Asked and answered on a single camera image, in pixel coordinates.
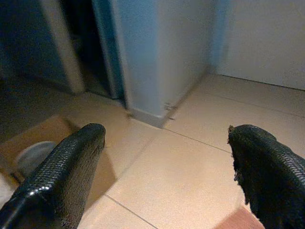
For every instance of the beige door jamb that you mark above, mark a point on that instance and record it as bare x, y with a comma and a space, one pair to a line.
64, 47

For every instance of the reddish brown floor mat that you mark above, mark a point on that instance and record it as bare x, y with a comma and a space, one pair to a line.
240, 219

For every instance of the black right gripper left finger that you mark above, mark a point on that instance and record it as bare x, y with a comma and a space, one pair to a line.
54, 179

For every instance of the small open cardboard box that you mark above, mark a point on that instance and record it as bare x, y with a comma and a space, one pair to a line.
43, 130

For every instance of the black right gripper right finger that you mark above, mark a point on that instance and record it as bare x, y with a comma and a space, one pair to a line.
269, 171

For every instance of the grey round lid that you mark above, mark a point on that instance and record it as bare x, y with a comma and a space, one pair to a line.
33, 152

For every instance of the grey door jamb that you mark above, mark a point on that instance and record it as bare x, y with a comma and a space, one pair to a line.
112, 47

